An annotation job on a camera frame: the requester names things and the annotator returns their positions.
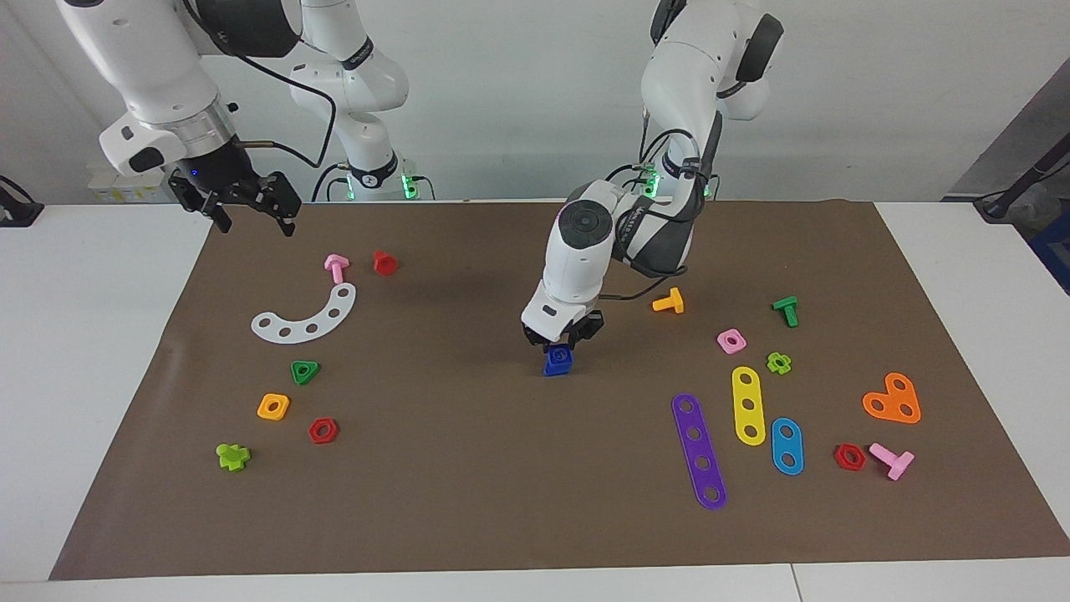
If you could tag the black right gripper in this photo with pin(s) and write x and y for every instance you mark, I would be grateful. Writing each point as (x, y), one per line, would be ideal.
(213, 171)

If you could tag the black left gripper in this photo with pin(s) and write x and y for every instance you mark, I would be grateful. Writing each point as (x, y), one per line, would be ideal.
(564, 333)

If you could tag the dark blue square toy nut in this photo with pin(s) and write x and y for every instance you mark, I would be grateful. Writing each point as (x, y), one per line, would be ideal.
(562, 356)

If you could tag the blue triangle-head toy screw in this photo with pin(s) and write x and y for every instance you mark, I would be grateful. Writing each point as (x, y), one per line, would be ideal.
(553, 371)

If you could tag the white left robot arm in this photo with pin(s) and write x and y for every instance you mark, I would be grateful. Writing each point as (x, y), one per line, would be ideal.
(710, 67)

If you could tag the pink square-head toy screw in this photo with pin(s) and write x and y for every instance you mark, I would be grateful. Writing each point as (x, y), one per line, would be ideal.
(892, 460)
(336, 267)

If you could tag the orange-yellow toy screw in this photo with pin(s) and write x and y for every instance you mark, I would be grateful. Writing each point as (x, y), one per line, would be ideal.
(669, 302)

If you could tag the red hex-head toy screw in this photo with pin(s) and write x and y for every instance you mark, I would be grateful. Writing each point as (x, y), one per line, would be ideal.
(384, 262)

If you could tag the pink square toy nut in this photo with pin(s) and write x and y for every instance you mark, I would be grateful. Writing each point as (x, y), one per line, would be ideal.
(724, 341)

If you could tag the green triangular toy nut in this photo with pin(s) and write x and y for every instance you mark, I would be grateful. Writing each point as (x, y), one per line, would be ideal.
(298, 372)

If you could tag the orange square toy nut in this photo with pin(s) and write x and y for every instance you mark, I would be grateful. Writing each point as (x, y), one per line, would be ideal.
(264, 407)

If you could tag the green cross-shaped toy nut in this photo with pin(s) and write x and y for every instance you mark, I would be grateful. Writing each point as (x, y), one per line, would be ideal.
(772, 363)

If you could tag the green toy screw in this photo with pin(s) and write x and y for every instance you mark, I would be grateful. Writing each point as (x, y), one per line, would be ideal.
(786, 310)

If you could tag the red hexagonal toy nut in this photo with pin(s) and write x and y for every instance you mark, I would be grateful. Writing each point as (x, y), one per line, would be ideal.
(838, 456)
(313, 431)

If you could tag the lime cross-head toy screw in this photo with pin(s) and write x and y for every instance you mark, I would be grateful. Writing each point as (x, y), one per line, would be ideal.
(232, 456)

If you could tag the white curved five-hole plate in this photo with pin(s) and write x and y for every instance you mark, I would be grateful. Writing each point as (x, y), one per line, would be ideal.
(326, 322)

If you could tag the pale cardboard box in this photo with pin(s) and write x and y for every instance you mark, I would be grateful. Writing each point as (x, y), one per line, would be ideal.
(109, 188)

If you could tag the brown table mat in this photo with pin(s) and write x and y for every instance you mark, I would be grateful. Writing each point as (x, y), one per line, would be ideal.
(468, 485)

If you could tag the purple four-hole toy plate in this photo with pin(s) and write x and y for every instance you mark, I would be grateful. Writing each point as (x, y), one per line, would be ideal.
(699, 451)

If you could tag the yellow three-hole toy plate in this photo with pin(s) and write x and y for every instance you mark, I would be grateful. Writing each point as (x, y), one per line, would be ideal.
(748, 418)

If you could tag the black clamp base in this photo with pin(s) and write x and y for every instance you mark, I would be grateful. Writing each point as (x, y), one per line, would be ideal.
(17, 209)

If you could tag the blue two-hole toy plate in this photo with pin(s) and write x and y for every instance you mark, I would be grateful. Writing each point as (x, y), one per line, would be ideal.
(787, 464)

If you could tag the orange heart-shaped toy plate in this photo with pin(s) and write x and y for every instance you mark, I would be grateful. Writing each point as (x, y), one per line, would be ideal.
(893, 408)

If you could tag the black tripod stand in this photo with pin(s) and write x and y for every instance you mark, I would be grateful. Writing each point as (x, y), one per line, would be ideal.
(1024, 180)

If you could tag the blue crate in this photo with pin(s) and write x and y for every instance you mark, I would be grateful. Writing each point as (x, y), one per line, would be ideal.
(1055, 251)

